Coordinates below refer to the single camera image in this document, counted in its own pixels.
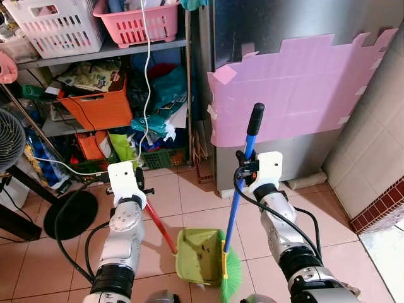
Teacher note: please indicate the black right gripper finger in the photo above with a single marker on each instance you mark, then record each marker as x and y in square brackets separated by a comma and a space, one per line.
[240, 163]

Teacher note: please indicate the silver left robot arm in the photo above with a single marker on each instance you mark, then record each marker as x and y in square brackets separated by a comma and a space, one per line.
[121, 240]

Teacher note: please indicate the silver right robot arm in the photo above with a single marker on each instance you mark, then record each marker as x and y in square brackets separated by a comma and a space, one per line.
[284, 227]

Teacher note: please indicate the green plastic basket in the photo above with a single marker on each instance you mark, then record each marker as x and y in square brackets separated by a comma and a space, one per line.
[165, 158]

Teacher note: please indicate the yellow green bag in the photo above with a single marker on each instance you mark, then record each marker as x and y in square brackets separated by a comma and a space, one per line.
[123, 148]

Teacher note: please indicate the beige rolled cloth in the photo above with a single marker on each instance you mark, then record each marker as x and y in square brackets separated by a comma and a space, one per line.
[308, 180]

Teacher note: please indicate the small orange box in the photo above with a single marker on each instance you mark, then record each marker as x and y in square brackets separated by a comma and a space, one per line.
[90, 146]

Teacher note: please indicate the black standing fan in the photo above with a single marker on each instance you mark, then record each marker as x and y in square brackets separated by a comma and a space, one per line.
[71, 214]

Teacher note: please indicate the pink foam sheet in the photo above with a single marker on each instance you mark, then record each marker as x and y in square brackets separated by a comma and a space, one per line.
[290, 95]

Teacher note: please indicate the orange plastic basket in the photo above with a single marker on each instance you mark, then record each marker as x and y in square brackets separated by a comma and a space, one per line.
[101, 108]

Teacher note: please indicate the teal plastic bag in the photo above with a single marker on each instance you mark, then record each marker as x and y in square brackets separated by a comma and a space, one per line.
[167, 95]

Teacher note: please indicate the blue printed bag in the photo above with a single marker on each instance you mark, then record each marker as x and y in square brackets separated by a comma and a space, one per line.
[44, 161]

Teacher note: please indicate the grey robot left knee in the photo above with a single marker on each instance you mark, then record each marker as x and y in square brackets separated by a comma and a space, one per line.
[162, 297]

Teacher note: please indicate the grey robot knee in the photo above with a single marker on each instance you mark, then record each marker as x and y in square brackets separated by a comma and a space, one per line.
[162, 297]
[259, 298]

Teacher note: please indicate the patterned plastic bag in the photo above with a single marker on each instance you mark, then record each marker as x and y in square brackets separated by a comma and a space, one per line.
[91, 74]

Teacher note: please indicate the grey robot right knee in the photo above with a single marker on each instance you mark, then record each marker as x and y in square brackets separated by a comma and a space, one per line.
[259, 298]

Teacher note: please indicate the grey metal shelf unit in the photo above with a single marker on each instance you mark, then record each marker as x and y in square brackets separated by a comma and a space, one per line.
[95, 52]

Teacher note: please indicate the steel fridge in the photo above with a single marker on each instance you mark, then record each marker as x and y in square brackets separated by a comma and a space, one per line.
[303, 19]

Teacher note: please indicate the pink plastic basket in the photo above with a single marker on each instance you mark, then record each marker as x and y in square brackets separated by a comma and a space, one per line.
[129, 25]

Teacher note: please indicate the teal cloth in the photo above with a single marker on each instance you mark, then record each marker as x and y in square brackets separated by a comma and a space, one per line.
[192, 4]

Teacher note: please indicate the white plastic basket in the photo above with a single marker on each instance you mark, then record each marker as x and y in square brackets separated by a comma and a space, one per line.
[57, 28]

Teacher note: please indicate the pink round object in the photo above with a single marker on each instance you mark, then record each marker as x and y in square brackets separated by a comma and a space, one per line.
[7, 68]

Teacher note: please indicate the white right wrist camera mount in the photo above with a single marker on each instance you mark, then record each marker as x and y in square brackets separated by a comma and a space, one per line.
[269, 167]

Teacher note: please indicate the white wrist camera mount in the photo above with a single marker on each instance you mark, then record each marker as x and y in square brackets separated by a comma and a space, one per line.
[123, 180]
[269, 167]

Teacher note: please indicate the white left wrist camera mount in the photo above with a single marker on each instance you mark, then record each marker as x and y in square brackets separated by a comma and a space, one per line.
[123, 180]

